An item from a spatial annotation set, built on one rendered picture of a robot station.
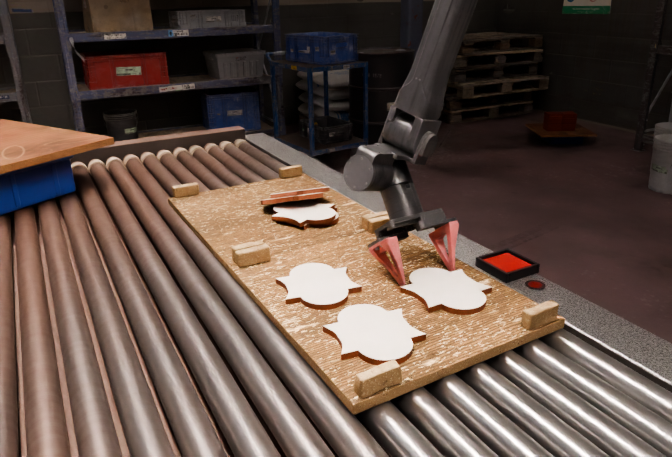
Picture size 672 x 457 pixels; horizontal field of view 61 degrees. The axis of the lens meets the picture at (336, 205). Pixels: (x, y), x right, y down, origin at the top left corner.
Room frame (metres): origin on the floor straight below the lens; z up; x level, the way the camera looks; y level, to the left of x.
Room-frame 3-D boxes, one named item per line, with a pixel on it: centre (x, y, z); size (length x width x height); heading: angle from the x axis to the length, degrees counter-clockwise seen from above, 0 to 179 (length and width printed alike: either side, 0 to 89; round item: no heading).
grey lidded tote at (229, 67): (5.51, 0.92, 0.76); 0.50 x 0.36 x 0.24; 122
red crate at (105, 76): (5.10, 1.81, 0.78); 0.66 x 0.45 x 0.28; 116
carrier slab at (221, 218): (1.15, 0.13, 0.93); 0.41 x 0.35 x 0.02; 29
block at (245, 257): (0.90, 0.14, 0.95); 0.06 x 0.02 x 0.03; 119
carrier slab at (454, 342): (0.79, -0.07, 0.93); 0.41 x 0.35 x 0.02; 29
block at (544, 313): (0.69, -0.28, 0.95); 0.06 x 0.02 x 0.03; 119
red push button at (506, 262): (0.89, -0.29, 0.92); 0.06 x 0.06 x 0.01; 28
